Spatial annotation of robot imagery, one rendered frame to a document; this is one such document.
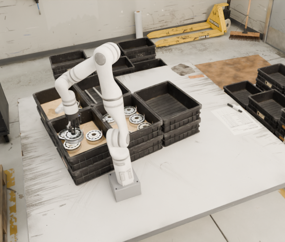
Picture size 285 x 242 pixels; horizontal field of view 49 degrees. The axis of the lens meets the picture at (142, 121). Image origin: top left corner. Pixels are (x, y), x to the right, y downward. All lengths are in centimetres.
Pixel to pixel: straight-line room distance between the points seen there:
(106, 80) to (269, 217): 177
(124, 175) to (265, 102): 187
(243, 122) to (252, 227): 80
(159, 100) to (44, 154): 87
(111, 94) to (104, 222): 68
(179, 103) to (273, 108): 115
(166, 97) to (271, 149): 79
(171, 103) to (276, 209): 119
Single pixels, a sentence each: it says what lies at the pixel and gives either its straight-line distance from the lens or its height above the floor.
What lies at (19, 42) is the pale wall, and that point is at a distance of 516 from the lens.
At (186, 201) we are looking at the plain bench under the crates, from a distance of 173.
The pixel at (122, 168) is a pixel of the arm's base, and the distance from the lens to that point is 161.
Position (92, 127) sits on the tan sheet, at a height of 83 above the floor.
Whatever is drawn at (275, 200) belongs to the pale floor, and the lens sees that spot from 277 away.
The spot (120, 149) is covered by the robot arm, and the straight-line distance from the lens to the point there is 158.
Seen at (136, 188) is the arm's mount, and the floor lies 76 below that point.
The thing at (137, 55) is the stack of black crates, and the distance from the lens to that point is 365.
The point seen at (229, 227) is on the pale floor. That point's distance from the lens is 253.
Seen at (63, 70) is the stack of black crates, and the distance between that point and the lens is 352.
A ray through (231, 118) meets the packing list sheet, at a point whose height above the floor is 70.
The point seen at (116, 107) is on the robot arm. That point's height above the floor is 127.
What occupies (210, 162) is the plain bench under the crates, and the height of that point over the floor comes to 70.
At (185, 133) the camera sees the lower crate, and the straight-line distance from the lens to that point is 207.
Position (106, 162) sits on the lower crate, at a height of 80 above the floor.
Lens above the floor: 206
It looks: 37 degrees down
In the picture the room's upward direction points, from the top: 4 degrees counter-clockwise
